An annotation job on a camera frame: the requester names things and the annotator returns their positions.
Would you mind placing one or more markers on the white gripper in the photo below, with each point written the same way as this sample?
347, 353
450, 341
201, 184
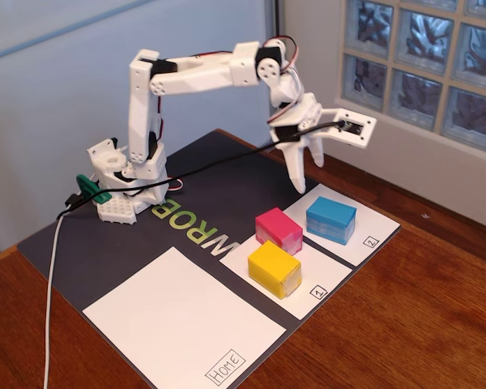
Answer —
295, 156

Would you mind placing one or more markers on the blue paper box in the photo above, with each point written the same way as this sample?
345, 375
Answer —
330, 215

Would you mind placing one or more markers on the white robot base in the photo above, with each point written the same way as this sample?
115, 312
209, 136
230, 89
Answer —
117, 208

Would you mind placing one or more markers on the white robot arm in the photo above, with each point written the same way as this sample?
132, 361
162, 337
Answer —
194, 75

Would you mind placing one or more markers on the pink paper box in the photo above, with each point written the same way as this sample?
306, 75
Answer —
277, 227

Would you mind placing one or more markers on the yellow paper box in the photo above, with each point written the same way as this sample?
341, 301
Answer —
273, 263

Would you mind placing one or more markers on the white paper sheet marked 2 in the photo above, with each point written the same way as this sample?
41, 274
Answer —
376, 223

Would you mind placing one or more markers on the white paper sheet marked 1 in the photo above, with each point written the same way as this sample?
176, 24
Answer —
336, 275

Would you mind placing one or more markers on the glass block window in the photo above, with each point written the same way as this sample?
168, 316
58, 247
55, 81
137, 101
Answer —
421, 61

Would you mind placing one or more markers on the white paper sheet marked home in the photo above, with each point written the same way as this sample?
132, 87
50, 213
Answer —
178, 308

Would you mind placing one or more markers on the green table clamp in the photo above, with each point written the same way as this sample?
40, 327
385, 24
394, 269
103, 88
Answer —
90, 187

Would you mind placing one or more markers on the dark grey printed mat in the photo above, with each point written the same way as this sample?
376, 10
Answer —
105, 251

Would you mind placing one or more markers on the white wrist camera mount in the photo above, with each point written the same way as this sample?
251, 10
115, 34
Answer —
368, 125

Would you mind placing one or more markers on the grey metal frame post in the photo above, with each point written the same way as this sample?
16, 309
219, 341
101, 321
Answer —
276, 20

